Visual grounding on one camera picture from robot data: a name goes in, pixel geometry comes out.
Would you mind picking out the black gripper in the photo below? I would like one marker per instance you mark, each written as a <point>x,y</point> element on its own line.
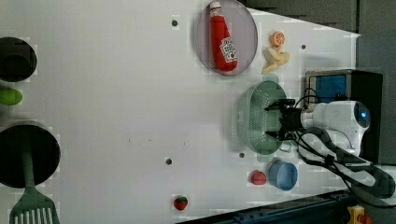
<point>290,121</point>

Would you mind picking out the green oval strainer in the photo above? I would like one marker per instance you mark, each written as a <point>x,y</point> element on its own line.
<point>253,121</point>

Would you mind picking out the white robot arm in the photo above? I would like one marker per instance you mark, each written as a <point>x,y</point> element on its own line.
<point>330,135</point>

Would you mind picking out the blue bowl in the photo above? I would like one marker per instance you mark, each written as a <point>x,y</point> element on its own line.
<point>283,175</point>

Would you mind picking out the large red strawberry toy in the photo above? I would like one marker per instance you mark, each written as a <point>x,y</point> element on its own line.
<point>258,178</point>

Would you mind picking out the black toaster oven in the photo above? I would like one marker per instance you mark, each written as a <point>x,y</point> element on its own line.
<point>352,85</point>

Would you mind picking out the orange slice toy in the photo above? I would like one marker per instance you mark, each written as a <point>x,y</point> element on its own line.
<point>277,39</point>

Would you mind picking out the red ketchup bottle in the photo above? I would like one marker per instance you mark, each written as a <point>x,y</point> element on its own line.
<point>223,48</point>

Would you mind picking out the round purple plate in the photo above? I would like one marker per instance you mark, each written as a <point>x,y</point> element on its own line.
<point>243,31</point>

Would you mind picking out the small red strawberry toy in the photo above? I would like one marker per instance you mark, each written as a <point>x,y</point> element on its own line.
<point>180,203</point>

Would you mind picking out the black cylindrical holder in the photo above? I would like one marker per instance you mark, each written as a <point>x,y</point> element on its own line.
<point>46,152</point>

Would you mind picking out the green slotted spatula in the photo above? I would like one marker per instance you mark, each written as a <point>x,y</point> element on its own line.
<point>33,207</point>

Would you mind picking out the small black cylinder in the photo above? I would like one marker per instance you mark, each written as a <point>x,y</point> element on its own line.
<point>18,59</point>

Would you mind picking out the green marker tube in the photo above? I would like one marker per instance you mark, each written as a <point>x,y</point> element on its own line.
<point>10,97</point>

